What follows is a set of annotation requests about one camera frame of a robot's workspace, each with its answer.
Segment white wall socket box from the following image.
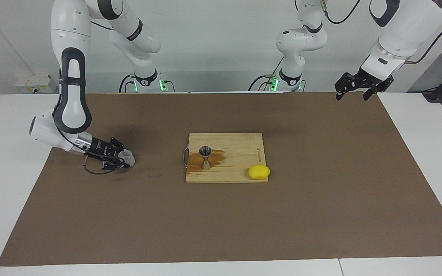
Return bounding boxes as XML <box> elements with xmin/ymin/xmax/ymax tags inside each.
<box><xmin>15</xmin><ymin>75</ymin><xmax>53</xmax><ymax>94</ymax></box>

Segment clear plastic cup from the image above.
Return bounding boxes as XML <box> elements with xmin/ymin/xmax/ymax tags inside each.
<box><xmin>118</xmin><ymin>149</ymin><xmax>136</xmax><ymax>168</ymax></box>

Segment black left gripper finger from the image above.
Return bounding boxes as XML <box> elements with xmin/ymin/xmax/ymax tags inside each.
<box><xmin>335</xmin><ymin>73</ymin><xmax>354</xmax><ymax>101</ymax></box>
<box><xmin>363</xmin><ymin>85</ymin><xmax>383</xmax><ymax>101</ymax></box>

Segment brown paper table mat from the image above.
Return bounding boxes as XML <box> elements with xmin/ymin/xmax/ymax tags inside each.
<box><xmin>0</xmin><ymin>92</ymin><xmax>442</xmax><ymax>266</ymax></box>

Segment yellow lemon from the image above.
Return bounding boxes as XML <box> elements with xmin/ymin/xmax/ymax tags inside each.
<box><xmin>248</xmin><ymin>164</ymin><xmax>271</xmax><ymax>180</ymax></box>

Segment black base cables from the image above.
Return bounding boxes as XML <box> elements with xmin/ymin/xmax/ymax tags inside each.
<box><xmin>249</xmin><ymin>74</ymin><xmax>279</xmax><ymax>92</ymax></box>
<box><xmin>119</xmin><ymin>74</ymin><xmax>135</xmax><ymax>93</ymax></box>

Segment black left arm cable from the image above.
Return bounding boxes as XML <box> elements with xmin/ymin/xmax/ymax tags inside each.
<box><xmin>321</xmin><ymin>0</ymin><xmax>442</xmax><ymax>65</ymax></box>

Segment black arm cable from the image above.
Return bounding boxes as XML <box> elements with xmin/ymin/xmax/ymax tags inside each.
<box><xmin>321</xmin><ymin>0</ymin><xmax>442</xmax><ymax>65</ymax></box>
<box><xmin>53</xmin><ymin>20</ymin><xmax>126</xmax><ymax>175</ymax></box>

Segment black right base cables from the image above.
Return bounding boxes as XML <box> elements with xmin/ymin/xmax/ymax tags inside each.
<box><xmin>119</xmin><ymin>74</ymin><xmax>135</xmax><ymax>93</ymax></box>

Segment black left base cables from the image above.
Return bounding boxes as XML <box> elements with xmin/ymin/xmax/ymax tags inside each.
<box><xmin>249</xmin><ymin>74</ymin><xmax>279</xmax><ymax>92</ymax></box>

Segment wooden cutting board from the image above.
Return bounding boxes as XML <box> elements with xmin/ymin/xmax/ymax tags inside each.
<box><xmin>183</xmin><ymin>133</ymin><xmax>269</xmax><ymax>183</ymax></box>

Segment steel double jigger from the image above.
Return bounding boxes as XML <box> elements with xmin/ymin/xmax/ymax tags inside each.
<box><xmin>199</xmin><ymin>146</ymin><xmax>213</xmax><ymax>171</ymax></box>

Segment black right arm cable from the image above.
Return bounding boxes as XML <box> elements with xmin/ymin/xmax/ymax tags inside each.
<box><xmin>53</xmin><ymin>20</ymin><xmax>126</xmax><ymax>175</ymax></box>

